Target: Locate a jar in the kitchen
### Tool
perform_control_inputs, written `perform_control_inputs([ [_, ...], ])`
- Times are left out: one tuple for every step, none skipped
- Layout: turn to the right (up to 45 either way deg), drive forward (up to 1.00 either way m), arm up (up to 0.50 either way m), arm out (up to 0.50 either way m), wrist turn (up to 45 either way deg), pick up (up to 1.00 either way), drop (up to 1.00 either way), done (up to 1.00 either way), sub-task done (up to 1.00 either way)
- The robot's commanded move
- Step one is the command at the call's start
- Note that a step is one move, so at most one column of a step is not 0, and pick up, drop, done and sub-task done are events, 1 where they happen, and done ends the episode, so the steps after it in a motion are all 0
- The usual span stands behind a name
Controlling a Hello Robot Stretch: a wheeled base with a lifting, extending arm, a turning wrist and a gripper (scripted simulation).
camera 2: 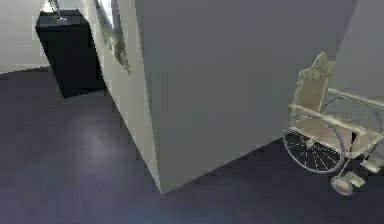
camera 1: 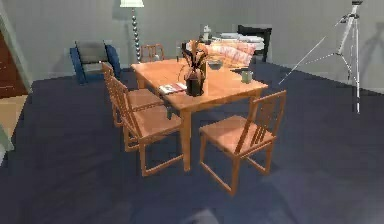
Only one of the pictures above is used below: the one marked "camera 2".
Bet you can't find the beige wheelchair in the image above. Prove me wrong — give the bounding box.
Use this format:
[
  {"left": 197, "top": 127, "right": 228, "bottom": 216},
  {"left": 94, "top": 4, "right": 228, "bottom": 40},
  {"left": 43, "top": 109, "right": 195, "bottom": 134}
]
[{"left": 282, "top": 51, "right": 384, "bottom": 197}]

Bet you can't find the black cabinet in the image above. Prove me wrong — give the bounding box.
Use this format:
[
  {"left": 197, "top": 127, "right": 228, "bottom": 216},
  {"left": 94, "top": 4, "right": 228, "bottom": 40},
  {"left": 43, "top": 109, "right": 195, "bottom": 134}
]
[{"left": 35, "top": 9, "right": 107, "bottom": 99}]

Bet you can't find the silver table lamp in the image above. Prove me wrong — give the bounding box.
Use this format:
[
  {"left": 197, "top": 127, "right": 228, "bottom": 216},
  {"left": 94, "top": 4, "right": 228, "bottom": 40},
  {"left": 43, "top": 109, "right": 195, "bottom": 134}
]
[{"left": 41, "top": 0, "right": 67, "bottom": 22}]

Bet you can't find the framed wall picture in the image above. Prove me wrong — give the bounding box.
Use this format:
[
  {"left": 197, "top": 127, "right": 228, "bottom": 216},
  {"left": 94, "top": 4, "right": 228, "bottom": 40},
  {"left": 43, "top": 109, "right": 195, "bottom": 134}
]
[{"left": 93, "top": 0, "right": 131, "bottom": 74}]

